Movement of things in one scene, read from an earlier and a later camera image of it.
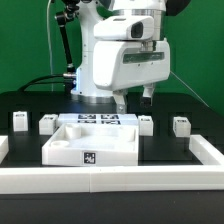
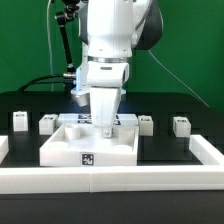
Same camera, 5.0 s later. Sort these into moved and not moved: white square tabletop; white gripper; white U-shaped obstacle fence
Moved: white gripper
Not moved: white square tabletop; white U-shaped obstacle fence
